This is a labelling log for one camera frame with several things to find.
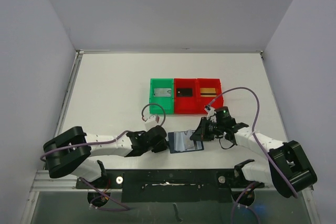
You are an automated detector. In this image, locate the black card in bin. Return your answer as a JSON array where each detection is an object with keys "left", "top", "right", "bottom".
[{"left": 176, "top": 88, "right": 193, "bottom": 97}]

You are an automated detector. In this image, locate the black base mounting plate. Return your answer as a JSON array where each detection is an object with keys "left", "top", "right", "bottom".
[{"left": 76, "top": 167, "right": 266, "bottom": 205}]

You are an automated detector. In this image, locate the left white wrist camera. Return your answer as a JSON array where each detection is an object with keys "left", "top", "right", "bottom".
[{"left": 142, "top": 115, "right": 160, "bottom": 131}]

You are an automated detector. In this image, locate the gold card in bin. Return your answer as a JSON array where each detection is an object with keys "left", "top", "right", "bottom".
[{"left": 200, "top": 88, "right": 217, "bottom": 97}]

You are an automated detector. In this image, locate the silver card in green bin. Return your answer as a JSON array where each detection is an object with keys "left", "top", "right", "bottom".
[{"left": 154, "top": 88, "right": 172, "bottom": 97}]

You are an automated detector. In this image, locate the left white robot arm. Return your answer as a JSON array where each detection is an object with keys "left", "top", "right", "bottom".
[{"left": 40, "top": 125, "right": 168, "bottom": 188}]

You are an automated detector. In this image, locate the middle red plastic bin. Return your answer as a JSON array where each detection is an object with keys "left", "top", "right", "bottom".
[{"left": 174, "top": 78, "right": 197, "bottom": 114}]

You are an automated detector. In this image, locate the green plastic bin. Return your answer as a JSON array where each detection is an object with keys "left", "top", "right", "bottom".
[{"left": 149, "top": 78, "right": 174, "bottom": 114}]

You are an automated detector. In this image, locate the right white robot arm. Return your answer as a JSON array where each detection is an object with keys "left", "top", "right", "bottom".
[{"left": 190, "top": 106, "right": 318, "bottom": 198}]

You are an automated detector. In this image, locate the blue leather card holder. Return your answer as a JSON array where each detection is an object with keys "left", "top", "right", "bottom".
[{"left": 166, "top": 130, "right": 204, "bottom": 154}]

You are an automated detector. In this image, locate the aluminium front rail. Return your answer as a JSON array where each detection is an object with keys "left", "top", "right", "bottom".
[{"left": 30, "top": 170, "right": 77, "bottom": 192}]

